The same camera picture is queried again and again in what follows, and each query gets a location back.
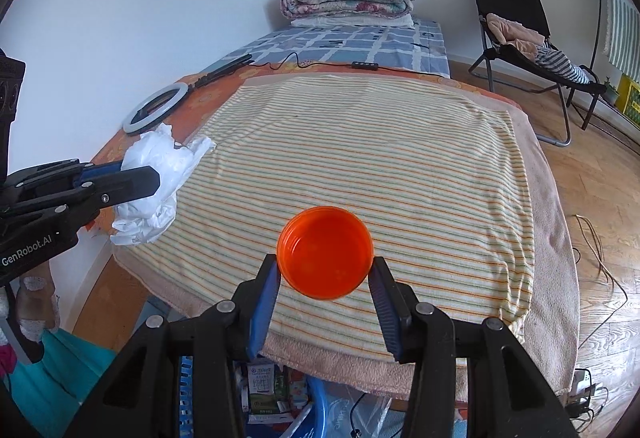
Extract pink clothes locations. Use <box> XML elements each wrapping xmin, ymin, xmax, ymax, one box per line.
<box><xmin>482</xmin><ymin>13</ymin><xmax>546</xmax><ymax>50</ymax></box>

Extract striped curtain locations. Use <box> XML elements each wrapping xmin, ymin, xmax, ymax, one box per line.
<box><xmin>602</xmin><ymin>0</ymin><xmax>640</xmax><ymax>74</ymax></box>

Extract striped blanket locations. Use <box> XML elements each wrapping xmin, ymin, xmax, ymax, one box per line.
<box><xmin>112</xmin><ymin>74</ymin><xmax>536</xmax><ymax>361</ymax></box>

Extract pink cloth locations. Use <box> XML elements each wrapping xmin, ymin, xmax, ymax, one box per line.
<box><xmin>0</xmin><ymin>343</ymin><xmax>18</xmax><ymax>379</ymax></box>

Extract blue plastic basket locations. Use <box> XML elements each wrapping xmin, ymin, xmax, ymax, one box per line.
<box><xmin>175</xmin><ymin>355</ymin><xmax>331</xmax><ymax>438</ymax></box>

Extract person's left hand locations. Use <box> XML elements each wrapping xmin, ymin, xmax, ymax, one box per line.
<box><xmin>15</xmin><ymin>263</ymin><xmax>62</xmax><ymax>334</ymax></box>

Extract yellow crate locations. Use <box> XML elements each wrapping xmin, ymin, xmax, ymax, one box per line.
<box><xmin>615</xmin><ymin>74</ymin><xmax>640</xmax><ymax>126</ymax></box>

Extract thin floor cable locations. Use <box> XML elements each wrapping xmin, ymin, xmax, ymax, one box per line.
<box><xmin>572</xmin><ymin>214</ymin><xmax>631</xmax><ymax>319</ymax></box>

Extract clear plastic bag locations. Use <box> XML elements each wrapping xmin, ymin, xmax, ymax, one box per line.
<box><xmin>320</xmin><ymin>393</ymin><xmax>401</xmax><ymax>438</ymax></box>

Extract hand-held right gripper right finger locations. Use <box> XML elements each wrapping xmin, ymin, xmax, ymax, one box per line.
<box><xmin>367</xmin><ymin>256</ymin><xmax>581</xmax><ymax>438</ymax></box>

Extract white power strip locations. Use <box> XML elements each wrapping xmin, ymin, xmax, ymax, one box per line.
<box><xmin>570</xmin><ymin>368</ymin><xmax>608</xmax><ymax>411</ymax></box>

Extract black folded tripod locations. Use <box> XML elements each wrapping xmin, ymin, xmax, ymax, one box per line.
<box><xmin>187</xmin><ymin>54</ymin><xmax>253</xmax><ymax>91</ymax></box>

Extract orange floral mattress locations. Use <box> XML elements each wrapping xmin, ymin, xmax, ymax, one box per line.
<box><xmin>70</xmin><ymin>60</ymin><xmax>521</xmax><ymax>414</ymax></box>

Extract white plastic bag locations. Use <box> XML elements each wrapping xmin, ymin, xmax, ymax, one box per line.
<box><xmin>109</xmin><ymin>122</ymin><xmax>218</xmax><ymax>247</ymax></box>

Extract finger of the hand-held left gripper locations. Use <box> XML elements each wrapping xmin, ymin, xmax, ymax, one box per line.
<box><xmin>15</xmin><ymin>166</ymin><xmax>162</xmax><ymax>221</ymax></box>
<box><xmin>5</xmin><ymin>158</ymin><xmax>125</xmax><ymax>191</ymax></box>

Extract black cable with inline remote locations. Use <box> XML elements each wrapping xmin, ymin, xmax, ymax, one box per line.
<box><xmin>247</xmin><ymin>52</ymin><xmax>448</xmax><ymax>79</ymax></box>

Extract striped garment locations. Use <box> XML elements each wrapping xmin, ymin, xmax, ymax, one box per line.
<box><xmin>535</xmin><ymin>45</ymin><xmax>591</xmax><ymax>84</ymax></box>

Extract blue checked bed sheet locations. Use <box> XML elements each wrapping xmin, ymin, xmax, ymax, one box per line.
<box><xmin>200</xmin><ymin>18</ymin><xmax>451</xmax><ymax>79</ymax></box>

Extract black curved pole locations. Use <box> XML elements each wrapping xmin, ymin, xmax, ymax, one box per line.
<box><xmin>590</xmin><ymin>0</ymin><xmax>603</xmax><ymax>74</ymax></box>

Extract white ring light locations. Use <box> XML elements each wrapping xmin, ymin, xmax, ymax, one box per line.
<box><xmin>122</xmin><ymin>84</ymin><xmax>190</xmax><ymax>136</ymax></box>

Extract orange plastic lid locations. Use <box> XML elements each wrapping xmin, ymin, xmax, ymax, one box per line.
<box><xmin>276</xmin><ymin>206</ymin><xmax>374</xmax><ymax>301</ymax></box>

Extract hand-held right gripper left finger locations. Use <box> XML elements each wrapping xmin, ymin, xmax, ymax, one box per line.
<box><xmin>75</xmin><ymin>254</ymin><xmax>282</xmax><ymax>438</ymax></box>

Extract beige towel blanket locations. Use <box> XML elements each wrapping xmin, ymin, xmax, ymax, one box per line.
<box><xmin>112</xmin><ymin>70</ymin><xmax>581</xmax><ymax>404</ymax></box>

